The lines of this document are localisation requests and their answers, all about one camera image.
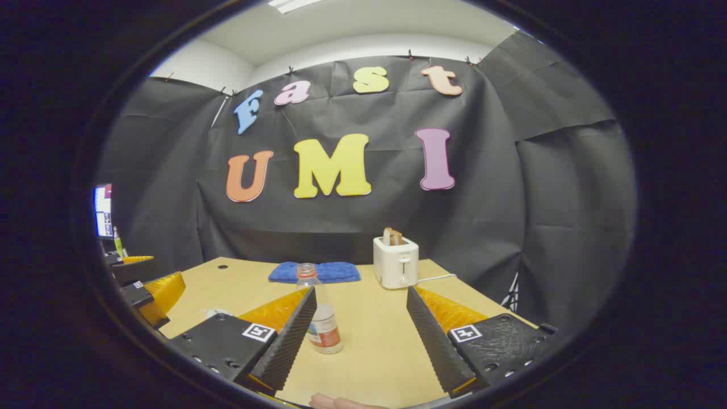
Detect ceiling light panel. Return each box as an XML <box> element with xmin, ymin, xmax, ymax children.
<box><xmin>268</xmin><ymin>0</ymin><xmax>324</xmax><ymax>14</ymax></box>

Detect blue towel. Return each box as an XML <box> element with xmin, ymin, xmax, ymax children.
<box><xmin>268</xmin><ymin>261</ymin><xmax>362</xmax><ymax>283</ymax></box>

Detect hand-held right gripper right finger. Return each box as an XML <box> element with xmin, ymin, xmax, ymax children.
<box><xmin>406</xmin><ymin>286</ymin><xmax>560</xmax><ymax>399</ymax></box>

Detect clear plastic water bottle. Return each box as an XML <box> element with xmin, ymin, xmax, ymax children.
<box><xmin>295</xmin><ymin>263</ymin><xmax>344</xmax><ymax>354</ymax></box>

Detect computer monitor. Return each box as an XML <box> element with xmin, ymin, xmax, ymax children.
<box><xmin>94</xmin><ymin>183</ymin><xmax>113</xmax><ymax>238</ymax></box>

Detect black backdrop cloth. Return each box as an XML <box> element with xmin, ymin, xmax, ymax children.
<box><xmin>97</xmin><ymin>31</ymin><xmax>637</xmax><ymax>330</ymax></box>

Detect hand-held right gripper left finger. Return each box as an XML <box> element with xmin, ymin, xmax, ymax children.
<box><xmin>169</xmin><ymin>286</ymin><xmax>317</xmax><ymax>397</ymax></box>

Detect white toaster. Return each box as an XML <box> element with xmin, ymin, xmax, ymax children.
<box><xmin>373</xmin><ymin>236</ymin><xmax>420</xmax><ymax>290</ymax></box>

